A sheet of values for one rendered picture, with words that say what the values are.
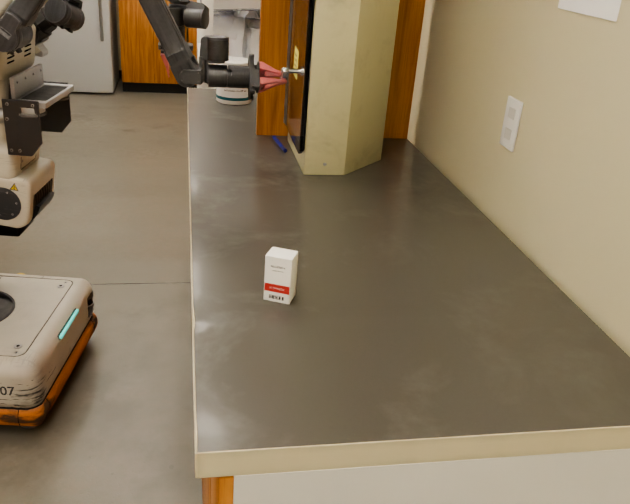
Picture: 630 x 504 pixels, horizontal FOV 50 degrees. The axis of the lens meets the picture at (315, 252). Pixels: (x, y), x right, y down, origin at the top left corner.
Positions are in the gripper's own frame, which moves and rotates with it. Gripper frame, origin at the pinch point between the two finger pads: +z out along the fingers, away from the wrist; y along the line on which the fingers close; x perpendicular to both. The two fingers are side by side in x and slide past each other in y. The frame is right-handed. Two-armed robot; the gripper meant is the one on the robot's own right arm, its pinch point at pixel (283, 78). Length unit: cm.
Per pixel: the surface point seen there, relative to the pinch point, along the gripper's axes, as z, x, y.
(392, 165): 32.3, 12.5, -19.8
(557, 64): 49, -49, -14
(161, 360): -37, 99, -76
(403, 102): 42, 30, 5
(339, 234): 8, -28, -45
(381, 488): 2, -80, -87
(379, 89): 26.4, 1.8, -1.5
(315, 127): 7.7, -2.7, -13.9
